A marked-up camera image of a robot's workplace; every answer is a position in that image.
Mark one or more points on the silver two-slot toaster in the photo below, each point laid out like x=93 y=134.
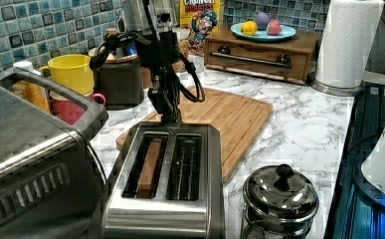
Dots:
x=185 y=204

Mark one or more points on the red mug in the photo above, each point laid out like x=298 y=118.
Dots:
x=69 y=111

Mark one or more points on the yellow mug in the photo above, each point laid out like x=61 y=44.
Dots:
x=72 y=71

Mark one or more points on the dark square canister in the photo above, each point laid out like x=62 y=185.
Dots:
x=121 y=84

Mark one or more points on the purple toy fruit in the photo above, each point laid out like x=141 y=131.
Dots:
x=262 y=19

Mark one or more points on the white-capped orange bottle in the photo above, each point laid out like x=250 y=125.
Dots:
x=32 y=93

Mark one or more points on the toast slice in toaster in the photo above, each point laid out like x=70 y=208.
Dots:
x=147 y=177

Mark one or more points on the yellow lemon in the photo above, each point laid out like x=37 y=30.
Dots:
x=249 y=28

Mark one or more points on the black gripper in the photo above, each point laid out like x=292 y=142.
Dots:
x=158 y=54

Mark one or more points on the paper towel roll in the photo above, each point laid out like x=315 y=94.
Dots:
x=345 y=46

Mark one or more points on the yellow cereal box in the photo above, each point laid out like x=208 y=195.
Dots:
x=200 y=18

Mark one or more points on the steel pot with lid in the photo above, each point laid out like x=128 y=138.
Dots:
x=279 y=203

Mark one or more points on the stainless toaster oven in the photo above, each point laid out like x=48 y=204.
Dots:
x=50 y=177

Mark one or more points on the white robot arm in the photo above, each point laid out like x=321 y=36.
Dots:
x=151 y=24

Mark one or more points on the pink toy fruit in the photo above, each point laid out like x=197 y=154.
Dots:
x=274 y=27

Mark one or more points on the light blue plate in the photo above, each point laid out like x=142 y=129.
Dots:
x=262 y=36

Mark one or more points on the wooden drawer box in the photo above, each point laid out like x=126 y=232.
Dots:
x=287 y=60

